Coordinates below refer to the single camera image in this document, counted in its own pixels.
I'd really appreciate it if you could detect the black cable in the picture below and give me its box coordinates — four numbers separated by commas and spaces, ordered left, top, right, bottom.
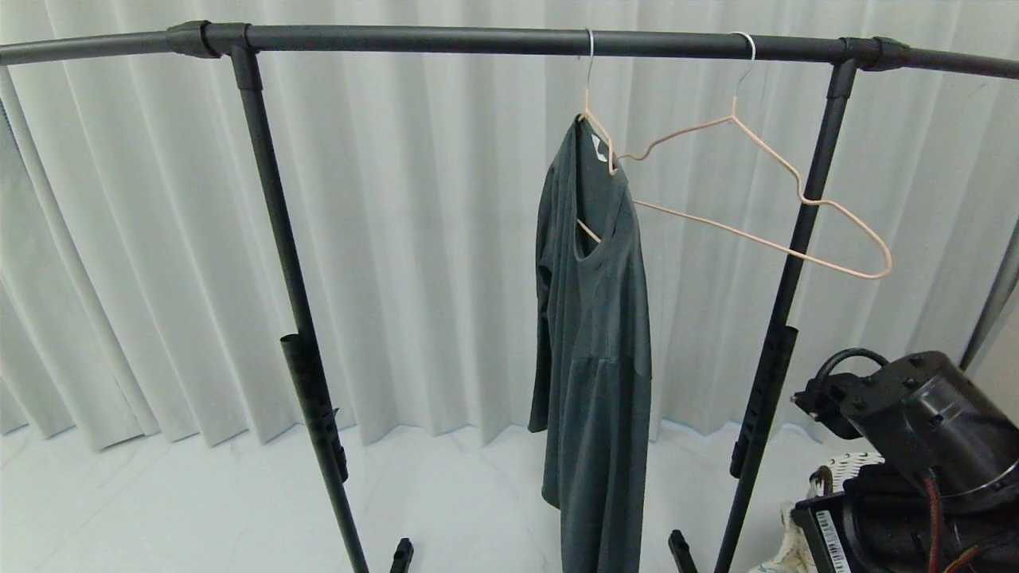
814, 348, 890, 384

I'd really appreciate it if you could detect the black clothes rack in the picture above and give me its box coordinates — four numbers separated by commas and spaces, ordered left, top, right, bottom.
0, 20, 1019, 573

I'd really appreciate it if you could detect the white curtain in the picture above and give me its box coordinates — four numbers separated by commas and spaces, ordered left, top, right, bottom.
0, 0, 1019, 453

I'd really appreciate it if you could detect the pink clothes hanger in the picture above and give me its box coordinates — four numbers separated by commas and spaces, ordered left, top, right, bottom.
575, 30, 620, 244
617, 32, 893, 280

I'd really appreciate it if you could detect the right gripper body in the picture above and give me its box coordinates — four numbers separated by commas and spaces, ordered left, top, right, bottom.
791, 466, 1019, 573

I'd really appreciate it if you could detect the dark grey long-sleeved shirt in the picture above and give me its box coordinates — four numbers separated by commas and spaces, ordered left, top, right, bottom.
528, 115, 654, 573

